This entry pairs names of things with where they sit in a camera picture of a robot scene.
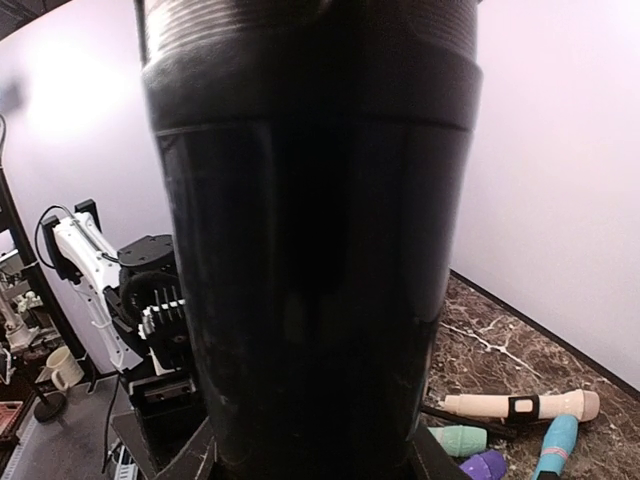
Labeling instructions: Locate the black microphone orange ring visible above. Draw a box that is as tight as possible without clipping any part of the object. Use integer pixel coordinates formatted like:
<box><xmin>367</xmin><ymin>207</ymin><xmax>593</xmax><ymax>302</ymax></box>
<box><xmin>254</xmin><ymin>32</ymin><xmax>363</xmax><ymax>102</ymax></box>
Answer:
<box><xmin>134</xmin><ymin>0</ymin><xmax>486</xmax><ymax>480</ymax></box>

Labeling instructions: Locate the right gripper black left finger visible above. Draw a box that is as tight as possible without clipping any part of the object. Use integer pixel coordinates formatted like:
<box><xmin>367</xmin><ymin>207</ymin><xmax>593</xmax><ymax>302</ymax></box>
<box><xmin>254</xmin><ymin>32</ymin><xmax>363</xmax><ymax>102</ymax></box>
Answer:
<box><xmin>111</xmin><ymin>411</ymin><xmax>216</xmax><ymax>479</ymax></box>

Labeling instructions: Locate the purple toy microphone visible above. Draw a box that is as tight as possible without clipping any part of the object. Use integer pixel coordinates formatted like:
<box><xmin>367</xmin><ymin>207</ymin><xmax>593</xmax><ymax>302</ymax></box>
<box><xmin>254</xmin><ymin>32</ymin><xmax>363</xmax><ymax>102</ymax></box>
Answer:
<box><xmin>459</xmin><ymin>450</ymin><xmax>507</xmax><ymax>480</ymax></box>

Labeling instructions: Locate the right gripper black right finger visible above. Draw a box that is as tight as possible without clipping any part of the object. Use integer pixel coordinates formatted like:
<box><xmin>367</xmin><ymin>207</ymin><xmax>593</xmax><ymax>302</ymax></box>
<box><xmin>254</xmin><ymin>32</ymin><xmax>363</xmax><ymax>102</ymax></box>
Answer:
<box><xmin>408</xmin><ymin>424</ymin><xmax>470</xmax><ymax>480</ymax></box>

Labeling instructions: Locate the light blue toy microphone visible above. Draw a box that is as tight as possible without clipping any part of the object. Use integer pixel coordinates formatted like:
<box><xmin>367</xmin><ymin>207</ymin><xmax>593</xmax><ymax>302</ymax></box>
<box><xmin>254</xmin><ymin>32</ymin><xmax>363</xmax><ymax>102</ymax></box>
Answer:
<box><xmin>532</xmin><ymin>414</ymin><xmax>579</xmax><ymax>479</ymax></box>

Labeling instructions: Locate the white mug in background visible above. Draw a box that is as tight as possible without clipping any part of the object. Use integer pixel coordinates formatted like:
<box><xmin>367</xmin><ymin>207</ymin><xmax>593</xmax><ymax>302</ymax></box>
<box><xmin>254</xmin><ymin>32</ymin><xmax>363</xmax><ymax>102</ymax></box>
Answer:
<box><xmin>46</xmin><ymin>346</ymin><xmax>84</xmax><ymax>392</ymax></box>

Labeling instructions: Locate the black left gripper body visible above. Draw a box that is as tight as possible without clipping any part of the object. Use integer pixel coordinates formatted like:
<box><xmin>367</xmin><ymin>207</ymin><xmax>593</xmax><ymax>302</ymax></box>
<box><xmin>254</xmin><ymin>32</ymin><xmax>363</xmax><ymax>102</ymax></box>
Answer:
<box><xmin>127</xmin><ymin>356</ymin><xmax>205</xmax><ymax>445</ymax></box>

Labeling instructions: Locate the mint green toy microphone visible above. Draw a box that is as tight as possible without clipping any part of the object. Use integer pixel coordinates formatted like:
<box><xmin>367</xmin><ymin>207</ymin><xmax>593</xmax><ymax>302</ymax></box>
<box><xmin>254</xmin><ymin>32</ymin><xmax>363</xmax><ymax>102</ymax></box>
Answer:
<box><xmin>428</xmin><ymin>425</ymin><xmax>488</xmax><ymax>458</ymax></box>

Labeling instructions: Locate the cream white toy microphone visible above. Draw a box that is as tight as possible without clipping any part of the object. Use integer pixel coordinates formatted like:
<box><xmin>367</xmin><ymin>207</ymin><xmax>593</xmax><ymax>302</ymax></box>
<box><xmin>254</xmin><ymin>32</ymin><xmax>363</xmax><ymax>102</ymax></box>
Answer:
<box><xmin>441</xmin><ymin>389</ymin><xmax>600</xmax><ymax>424</ymax></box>

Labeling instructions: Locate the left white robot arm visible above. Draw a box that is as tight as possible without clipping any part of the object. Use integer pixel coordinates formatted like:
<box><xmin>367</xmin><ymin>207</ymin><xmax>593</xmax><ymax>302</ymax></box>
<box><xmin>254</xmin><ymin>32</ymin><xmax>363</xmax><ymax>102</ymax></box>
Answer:
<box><xmin>38</xmin><ymin>200</ymin><xmax>206</xmax><ymax>448</ymax></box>

